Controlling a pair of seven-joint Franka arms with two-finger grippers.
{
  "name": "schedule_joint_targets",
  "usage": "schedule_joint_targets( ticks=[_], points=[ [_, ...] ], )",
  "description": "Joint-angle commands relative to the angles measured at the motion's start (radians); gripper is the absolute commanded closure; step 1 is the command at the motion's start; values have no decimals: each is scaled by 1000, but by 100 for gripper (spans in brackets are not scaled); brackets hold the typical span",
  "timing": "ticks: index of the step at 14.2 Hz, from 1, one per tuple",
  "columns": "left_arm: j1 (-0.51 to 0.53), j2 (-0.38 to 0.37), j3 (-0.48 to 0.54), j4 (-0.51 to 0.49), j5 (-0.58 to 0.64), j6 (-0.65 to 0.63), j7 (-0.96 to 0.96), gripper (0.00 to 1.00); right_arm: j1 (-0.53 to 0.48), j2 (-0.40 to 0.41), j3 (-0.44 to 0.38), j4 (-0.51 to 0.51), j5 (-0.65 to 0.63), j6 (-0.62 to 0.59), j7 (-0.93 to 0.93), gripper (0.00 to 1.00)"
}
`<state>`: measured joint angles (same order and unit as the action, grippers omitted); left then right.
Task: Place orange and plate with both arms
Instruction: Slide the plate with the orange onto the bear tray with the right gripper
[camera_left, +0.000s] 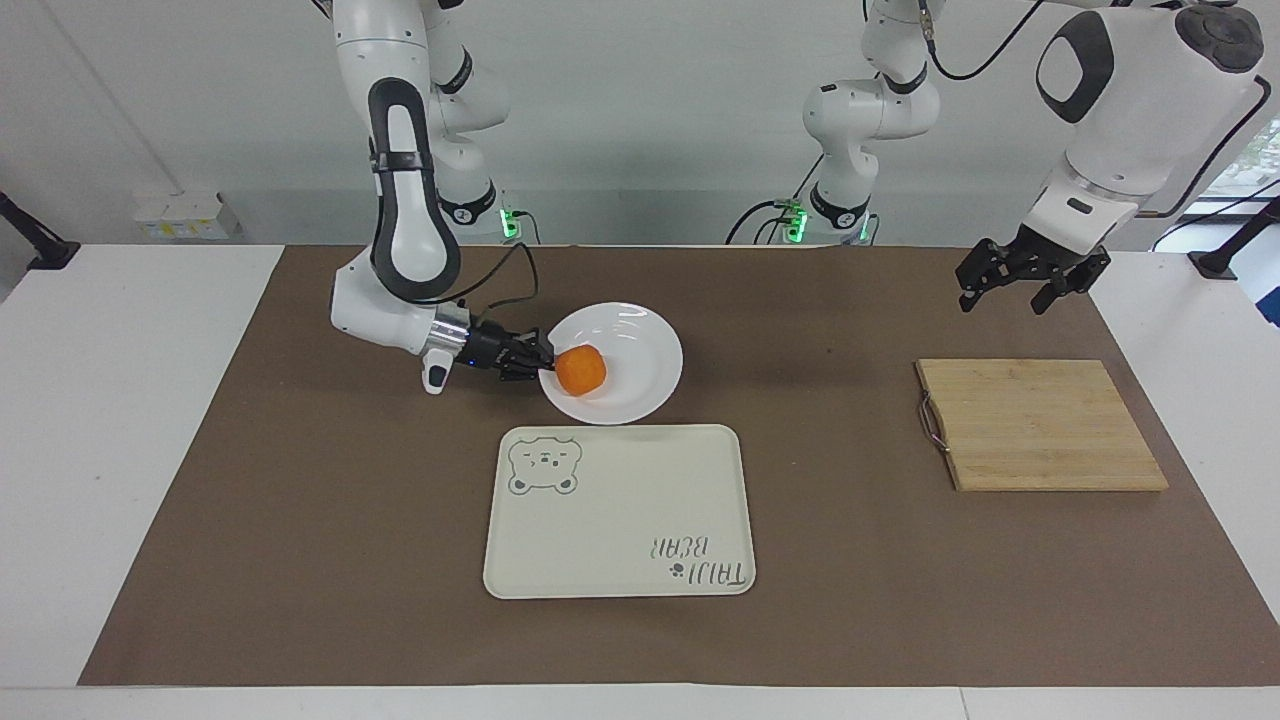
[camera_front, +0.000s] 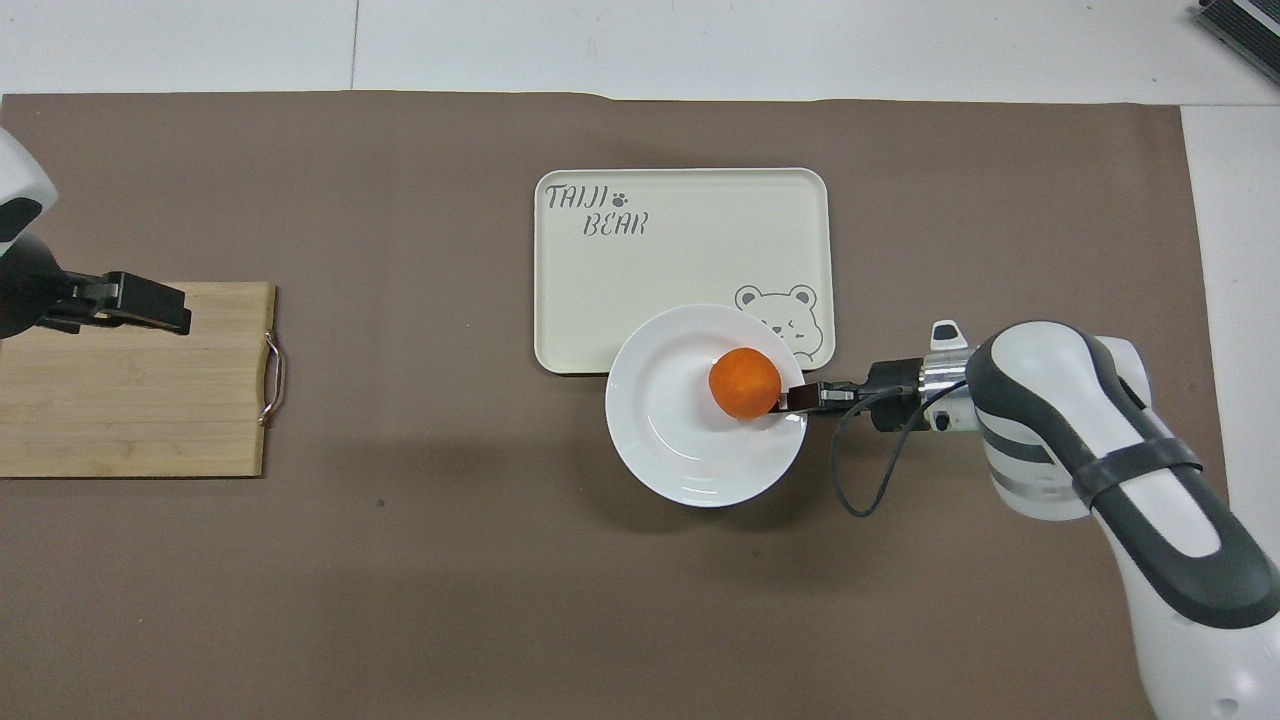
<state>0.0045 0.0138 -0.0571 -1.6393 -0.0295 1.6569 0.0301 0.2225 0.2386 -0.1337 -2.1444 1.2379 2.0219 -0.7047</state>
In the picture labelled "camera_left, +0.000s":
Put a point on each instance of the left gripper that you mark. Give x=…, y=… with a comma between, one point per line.
x=1050, y=255

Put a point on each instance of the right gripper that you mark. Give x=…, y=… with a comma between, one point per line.
x=487, y=346

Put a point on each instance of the white round plate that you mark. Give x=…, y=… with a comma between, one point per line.
x=640, y=350

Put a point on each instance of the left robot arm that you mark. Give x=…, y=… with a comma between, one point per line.
x=1130, y=100

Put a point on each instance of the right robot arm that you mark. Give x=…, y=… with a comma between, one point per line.
x=362, y=312

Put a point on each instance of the orange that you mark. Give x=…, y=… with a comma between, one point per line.
x=581, y=370

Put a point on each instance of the wooden cutting board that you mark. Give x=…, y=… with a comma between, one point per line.
x=1045, y=425

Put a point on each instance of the cream tray with bear print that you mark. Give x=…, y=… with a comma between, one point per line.
x=610, y=520

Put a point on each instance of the black stand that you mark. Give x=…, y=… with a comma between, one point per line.
x=1235, y=245
x=35, y=240

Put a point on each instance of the white wall socket box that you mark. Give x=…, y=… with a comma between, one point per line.
x=188, y=215

